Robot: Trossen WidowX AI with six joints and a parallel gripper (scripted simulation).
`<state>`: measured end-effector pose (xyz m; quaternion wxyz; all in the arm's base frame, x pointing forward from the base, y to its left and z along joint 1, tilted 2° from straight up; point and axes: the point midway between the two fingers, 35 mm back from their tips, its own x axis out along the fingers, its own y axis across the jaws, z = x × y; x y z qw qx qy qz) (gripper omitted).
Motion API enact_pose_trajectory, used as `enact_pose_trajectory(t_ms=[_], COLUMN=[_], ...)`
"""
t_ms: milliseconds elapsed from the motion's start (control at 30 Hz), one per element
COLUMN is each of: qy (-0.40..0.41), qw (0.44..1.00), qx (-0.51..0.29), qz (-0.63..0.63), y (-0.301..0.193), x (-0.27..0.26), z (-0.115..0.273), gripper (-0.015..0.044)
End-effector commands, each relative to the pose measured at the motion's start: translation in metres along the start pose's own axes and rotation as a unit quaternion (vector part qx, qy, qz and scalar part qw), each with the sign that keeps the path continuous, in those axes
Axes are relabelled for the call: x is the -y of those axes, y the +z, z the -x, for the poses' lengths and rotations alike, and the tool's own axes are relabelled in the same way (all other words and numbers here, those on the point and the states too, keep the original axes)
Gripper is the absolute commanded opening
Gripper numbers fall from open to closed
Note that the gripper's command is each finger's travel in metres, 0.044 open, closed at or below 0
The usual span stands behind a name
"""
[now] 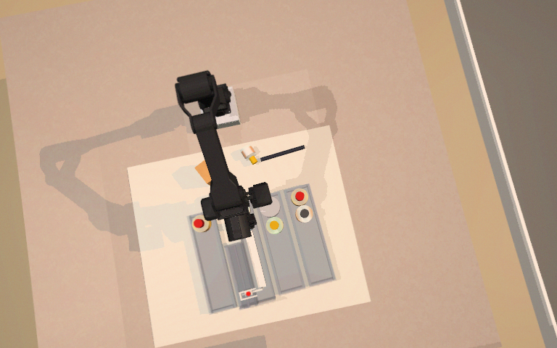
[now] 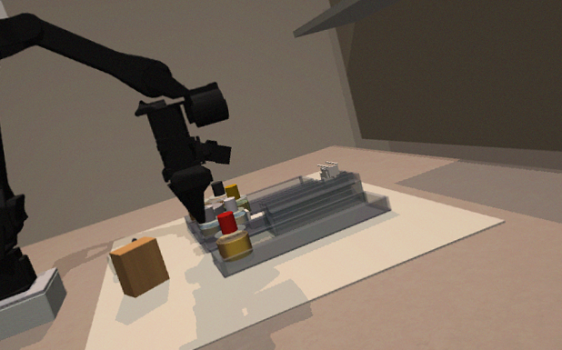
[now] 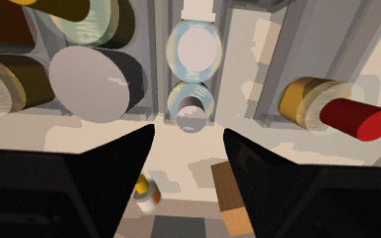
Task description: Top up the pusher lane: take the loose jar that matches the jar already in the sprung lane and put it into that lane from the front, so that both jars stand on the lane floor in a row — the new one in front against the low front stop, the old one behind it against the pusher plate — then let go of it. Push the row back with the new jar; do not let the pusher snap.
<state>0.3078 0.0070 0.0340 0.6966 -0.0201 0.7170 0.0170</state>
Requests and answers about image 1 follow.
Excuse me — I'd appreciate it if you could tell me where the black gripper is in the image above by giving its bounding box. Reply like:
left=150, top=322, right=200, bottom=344
left=201, top=182, right=272, bottom=221

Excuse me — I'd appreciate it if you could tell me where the dark grey thin bar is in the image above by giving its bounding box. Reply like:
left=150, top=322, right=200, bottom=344
left=260, top=145, right=305, bottom=162

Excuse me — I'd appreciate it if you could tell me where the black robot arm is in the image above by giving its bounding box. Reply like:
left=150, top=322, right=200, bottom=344
left=175, top=71, right=257, bottom=242

